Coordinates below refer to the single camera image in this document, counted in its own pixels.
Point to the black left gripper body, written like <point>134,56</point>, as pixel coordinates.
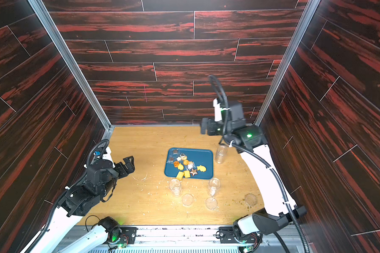
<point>120,169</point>

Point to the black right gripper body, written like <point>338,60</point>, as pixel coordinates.
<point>211,127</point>

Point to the clear jar with yellow snacks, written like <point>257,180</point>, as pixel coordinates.
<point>175,187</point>

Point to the clear round jar lid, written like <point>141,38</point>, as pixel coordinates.
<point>251,200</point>

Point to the clear plastic cookie jar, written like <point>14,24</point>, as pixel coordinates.
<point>221,153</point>

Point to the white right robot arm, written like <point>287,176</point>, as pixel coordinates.
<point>280,209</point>

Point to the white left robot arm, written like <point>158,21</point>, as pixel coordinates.
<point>95,186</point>

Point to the blue plastic tray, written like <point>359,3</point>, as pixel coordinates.
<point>199,157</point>

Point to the wrapped brown round cookie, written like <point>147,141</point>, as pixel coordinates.
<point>171,160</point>

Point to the brown star iced cookie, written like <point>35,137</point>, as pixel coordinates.
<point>193,172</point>

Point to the yellow ridged corn snack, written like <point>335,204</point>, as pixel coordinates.
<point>180,175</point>

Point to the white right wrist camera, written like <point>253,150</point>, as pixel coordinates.
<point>217,111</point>

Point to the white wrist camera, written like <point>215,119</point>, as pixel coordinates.
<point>217,111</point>
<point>106,156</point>

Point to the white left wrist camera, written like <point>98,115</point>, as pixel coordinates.
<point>106,156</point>

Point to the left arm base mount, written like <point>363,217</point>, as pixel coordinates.
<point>118,236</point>

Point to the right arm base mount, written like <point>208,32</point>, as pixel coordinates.
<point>228,235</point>

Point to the aluminium corner post right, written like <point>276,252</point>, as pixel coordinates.
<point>301,28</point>

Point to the aluminium corner post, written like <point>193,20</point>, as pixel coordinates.
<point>301,28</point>
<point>59,42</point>

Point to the aluminium corner post left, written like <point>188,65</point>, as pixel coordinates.
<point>59,42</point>

